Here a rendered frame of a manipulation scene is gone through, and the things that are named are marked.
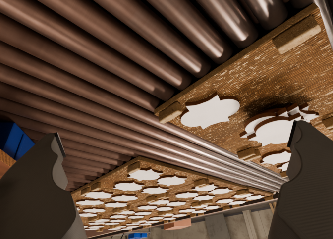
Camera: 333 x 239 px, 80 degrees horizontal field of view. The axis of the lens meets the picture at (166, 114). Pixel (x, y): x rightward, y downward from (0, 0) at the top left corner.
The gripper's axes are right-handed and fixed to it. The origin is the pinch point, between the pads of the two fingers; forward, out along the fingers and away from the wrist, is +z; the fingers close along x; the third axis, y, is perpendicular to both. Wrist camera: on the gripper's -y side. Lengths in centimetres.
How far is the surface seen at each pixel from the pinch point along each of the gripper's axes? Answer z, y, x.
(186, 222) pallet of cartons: 257, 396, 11
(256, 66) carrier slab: 26.8, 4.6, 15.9
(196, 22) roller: 23.7, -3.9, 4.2
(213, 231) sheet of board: 545, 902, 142
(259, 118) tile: 26.9, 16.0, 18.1
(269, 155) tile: 48, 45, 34
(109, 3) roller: 20.6, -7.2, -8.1
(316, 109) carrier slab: 36, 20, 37
